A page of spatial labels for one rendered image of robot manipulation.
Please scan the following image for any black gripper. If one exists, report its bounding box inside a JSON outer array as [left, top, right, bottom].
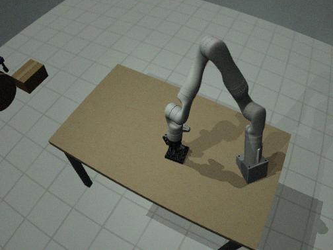
[[163, 134, 186, 153]]

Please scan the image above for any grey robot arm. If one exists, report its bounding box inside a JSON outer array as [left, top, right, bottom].
[[165, 36, 266, 164]]

